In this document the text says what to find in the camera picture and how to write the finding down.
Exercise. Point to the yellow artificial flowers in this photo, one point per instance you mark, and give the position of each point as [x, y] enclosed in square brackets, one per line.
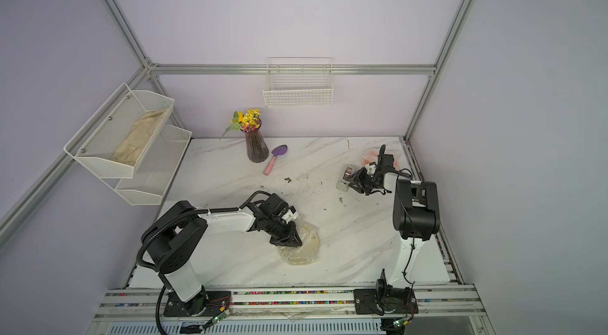
[244, 121]

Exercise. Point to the white wire wall basket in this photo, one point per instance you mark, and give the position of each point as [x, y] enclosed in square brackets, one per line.
[298, 82]

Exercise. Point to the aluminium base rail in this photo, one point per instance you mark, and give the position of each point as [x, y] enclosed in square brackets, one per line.
[334, 310]

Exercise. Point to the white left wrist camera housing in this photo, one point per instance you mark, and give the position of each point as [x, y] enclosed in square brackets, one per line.
[290, 215]

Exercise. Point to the beige cloth in shelf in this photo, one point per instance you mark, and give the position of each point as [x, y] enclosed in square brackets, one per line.
[131, 148]

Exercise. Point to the cream floral dinner plate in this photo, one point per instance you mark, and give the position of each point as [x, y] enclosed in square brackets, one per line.
[305, 248]

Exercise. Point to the white tape dispenser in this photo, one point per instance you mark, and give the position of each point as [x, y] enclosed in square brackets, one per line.
[341, 184]

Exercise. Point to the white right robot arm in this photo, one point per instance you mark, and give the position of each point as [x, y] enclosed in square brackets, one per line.
[415, 218]

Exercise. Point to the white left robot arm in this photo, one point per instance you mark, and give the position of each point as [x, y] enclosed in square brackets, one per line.
[168, 245]

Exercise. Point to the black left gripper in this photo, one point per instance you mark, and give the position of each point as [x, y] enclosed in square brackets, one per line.
[287, 239]

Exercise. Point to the white mesh two-tier shelf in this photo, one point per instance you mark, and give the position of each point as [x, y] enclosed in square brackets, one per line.
[147, 183]

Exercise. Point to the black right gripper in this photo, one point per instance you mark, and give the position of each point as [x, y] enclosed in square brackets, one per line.
[354, 179]

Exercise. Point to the aluminium frame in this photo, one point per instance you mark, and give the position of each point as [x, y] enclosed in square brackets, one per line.
[61, 58]

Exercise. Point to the clear bubble wrap sheet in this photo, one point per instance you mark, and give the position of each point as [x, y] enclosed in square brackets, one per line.
[371, 155]
[304, 247]

